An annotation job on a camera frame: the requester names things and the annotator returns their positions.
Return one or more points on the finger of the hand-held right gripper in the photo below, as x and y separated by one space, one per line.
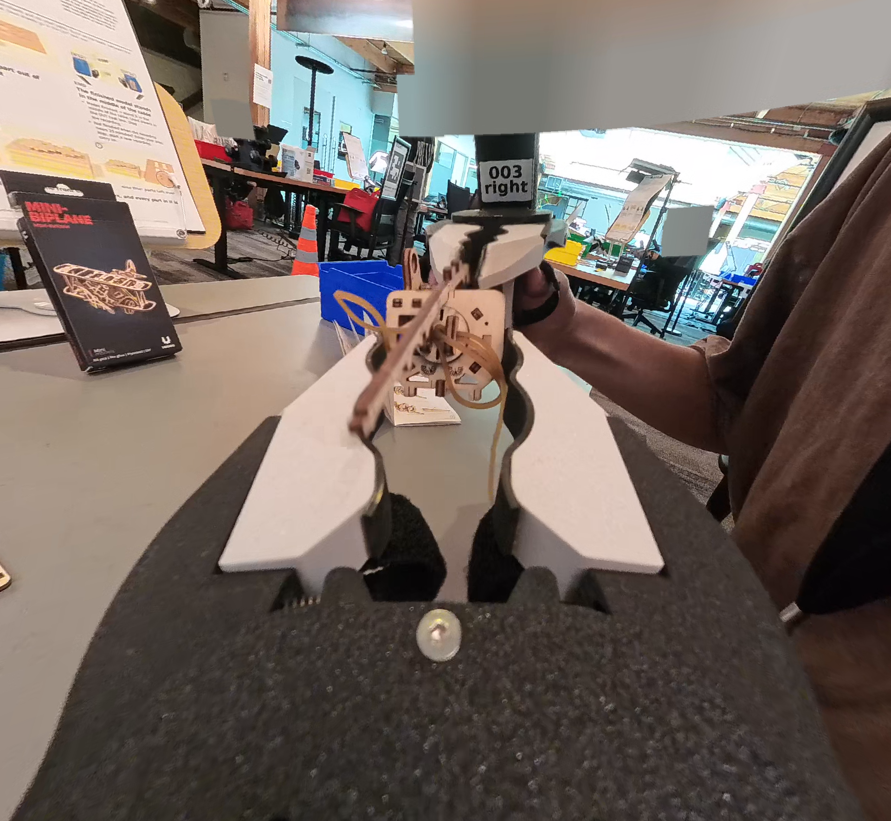
515 256
451 251

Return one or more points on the black floor lamp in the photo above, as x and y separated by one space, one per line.
313 97

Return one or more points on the small wooden piece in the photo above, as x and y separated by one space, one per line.
4 577

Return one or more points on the yellow plastic bin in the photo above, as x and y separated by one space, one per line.
572 250

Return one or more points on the folded instruction leaflet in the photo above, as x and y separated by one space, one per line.
431 416

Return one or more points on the black office chair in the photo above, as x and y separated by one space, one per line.
651 288

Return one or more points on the black biplane kit box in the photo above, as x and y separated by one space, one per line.
97 278

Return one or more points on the blue plastic bin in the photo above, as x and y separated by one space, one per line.
348 292

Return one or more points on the person's right forearm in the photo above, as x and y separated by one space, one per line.
640 382

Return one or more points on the desk with black legs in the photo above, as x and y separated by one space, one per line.
230 170

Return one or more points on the tan rubber band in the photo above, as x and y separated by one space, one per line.
500 431

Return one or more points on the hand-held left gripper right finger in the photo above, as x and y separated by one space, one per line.
581 480

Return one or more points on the white instruction board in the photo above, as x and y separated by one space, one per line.
69 69

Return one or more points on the long wooden model strip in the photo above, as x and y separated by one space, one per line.
390 375

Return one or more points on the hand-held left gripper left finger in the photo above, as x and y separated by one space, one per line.
313 466

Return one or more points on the wooden model body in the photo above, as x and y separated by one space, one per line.
482 320

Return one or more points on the wooden post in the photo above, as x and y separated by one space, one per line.
259 34

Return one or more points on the person's right hand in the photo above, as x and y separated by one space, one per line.
550 299

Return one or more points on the orange traffic cone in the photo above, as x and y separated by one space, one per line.
305 247

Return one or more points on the wooden backing board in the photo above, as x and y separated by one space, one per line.
188 159

